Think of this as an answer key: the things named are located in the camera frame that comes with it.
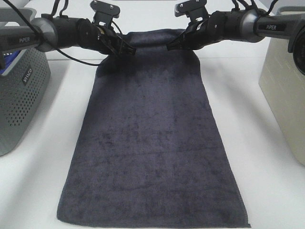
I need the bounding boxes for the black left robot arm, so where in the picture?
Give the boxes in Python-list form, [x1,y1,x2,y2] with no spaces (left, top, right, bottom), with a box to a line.
[0,17,136,69]

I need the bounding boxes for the blue cloth in basket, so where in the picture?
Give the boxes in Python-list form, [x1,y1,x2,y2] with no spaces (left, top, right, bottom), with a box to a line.
[0,51,20,73]

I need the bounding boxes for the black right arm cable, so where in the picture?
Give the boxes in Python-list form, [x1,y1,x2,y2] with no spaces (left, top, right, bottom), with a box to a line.
[232,0,279,17]

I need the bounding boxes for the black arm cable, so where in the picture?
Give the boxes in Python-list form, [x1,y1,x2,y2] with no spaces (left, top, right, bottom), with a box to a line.
[232,0,279,17]
[4,0,122,66]

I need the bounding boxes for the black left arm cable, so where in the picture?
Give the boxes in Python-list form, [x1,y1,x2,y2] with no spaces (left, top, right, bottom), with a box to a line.
[4,0,122,66]

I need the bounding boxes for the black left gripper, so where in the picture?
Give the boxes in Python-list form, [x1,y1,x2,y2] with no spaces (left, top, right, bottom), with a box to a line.
[78,19,136,55]

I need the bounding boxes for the grey perforated plastic basket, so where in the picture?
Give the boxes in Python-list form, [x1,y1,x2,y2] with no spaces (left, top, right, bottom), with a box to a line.
[0,7,52,157]

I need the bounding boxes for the beige basket with grey rim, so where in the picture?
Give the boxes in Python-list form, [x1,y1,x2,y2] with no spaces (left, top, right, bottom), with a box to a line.
[258,6,305,167]

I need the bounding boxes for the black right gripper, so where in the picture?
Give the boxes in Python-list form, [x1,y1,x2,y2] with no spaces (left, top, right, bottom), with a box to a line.
[166,11,225,51]

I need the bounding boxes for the dark grey towel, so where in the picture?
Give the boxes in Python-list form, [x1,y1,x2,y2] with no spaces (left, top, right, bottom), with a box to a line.
[57,29,249,228]

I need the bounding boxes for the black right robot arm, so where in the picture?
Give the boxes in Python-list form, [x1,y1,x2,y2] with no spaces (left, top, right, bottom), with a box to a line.
[167,10,305,73]

